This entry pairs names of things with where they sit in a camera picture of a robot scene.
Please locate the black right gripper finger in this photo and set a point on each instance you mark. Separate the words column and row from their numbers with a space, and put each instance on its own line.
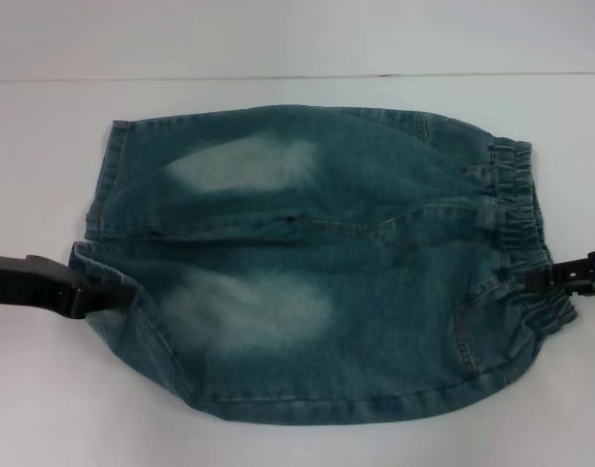
column 550, row 281

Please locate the blue denim shorts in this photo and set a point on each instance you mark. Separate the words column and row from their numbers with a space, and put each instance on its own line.
column 326, row 233

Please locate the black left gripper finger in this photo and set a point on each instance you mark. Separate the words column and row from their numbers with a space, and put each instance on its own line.
column 108, row 299

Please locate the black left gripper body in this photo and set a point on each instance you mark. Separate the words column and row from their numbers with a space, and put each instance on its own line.
column 25, row 282

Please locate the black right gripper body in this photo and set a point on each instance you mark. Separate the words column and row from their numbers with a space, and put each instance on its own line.
column 591, row 275

